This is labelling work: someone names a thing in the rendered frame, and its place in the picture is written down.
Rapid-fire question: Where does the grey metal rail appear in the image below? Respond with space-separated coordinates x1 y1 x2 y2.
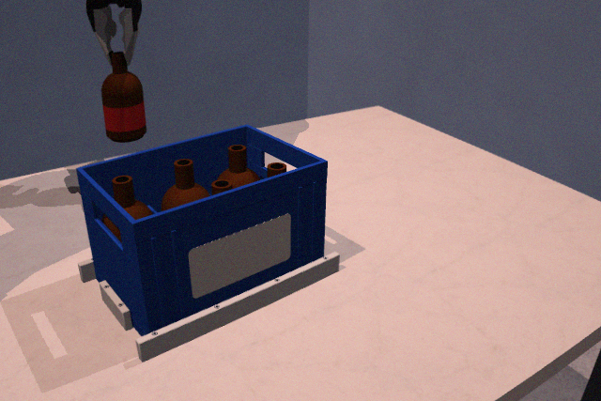
78 252 340 362

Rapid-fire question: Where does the dark blue plastic crate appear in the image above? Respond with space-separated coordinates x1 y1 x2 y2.
87 125 328 337

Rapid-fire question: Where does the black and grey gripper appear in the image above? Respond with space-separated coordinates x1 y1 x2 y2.
86 0 142 66

